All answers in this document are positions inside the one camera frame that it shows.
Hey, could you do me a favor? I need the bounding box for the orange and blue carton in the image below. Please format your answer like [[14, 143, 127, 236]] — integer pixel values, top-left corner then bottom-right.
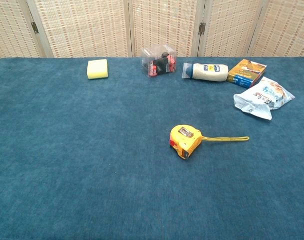
[[227, 58, 268, 89]]

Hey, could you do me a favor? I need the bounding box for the woven folding screen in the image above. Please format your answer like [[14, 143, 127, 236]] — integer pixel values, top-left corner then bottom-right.
[[0, 0, 304, 62]]

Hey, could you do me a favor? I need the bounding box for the yellow sponge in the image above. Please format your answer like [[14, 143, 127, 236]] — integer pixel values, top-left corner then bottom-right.
[[86, 58, 109, 80]]

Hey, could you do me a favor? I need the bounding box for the white mayonnaise bottle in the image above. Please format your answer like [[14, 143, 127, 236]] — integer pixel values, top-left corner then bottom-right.
[[182, 62, 229, 83]]

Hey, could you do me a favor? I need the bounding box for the clear box with black-red items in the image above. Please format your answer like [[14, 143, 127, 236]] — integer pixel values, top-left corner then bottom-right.
[[140, 43, 178, 79]]

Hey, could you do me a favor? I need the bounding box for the white snack bag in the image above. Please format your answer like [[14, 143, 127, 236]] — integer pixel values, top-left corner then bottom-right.
[[233, 76, 296, 121]]

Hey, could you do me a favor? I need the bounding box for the yellow tape measure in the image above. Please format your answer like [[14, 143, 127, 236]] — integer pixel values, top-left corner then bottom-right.
[[169, 124, 250, 161]]

